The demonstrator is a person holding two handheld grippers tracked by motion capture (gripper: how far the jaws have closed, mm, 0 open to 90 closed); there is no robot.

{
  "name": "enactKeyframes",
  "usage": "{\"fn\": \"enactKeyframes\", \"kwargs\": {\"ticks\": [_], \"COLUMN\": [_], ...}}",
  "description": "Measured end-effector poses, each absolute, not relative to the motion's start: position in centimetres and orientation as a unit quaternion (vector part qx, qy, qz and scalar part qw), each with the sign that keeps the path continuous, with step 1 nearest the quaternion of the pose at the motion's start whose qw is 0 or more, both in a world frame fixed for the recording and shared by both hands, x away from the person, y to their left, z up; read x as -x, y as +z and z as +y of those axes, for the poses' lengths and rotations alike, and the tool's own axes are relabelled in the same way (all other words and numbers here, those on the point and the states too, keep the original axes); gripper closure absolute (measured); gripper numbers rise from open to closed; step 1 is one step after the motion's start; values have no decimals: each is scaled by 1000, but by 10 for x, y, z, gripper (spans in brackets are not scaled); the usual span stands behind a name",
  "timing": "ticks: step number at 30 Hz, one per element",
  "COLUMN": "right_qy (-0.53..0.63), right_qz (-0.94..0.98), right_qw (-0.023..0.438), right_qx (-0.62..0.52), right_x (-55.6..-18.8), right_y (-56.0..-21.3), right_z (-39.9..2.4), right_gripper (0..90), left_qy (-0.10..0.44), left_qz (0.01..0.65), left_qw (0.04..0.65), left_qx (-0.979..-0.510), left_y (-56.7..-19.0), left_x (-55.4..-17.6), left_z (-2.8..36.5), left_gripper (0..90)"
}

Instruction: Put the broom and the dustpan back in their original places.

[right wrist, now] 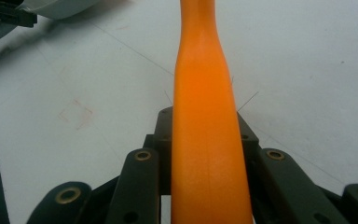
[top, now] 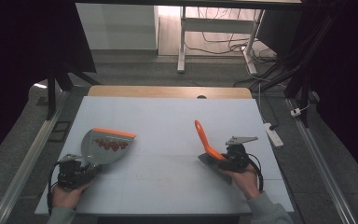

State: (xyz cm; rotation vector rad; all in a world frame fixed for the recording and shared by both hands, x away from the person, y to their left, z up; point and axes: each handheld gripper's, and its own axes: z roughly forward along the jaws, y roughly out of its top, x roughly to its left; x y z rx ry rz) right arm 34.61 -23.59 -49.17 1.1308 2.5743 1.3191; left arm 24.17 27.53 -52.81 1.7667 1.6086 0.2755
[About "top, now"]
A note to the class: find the person's left hand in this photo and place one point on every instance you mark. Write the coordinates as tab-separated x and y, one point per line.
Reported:
66	196

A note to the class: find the black metal stand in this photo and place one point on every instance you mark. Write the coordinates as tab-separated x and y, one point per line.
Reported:
52	93
304	71

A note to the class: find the white cabinet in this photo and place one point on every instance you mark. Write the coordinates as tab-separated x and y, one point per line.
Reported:
118	28

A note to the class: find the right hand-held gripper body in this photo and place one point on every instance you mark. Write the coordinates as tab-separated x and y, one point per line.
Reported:
237	155

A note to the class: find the small white plug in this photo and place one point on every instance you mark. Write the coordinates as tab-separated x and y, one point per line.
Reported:
296	112

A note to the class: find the white desk frame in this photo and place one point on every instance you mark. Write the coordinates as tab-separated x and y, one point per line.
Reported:
217	25

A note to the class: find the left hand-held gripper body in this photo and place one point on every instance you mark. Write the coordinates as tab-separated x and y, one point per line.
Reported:
71	174

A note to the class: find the grey dustpan with orange edge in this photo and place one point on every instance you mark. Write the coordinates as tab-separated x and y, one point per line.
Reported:
105	152

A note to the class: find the white power strip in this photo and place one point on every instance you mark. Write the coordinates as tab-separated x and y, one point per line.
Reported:
273	135

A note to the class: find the aluminium rail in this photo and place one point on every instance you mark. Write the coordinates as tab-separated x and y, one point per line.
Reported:
28	155
320	161

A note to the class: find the pile of red green beans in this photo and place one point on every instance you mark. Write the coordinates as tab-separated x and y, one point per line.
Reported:
112	144

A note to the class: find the person's right hand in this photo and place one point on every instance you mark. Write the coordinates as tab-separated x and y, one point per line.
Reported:
245	182

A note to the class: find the wooden table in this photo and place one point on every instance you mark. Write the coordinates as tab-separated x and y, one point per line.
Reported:
167	92

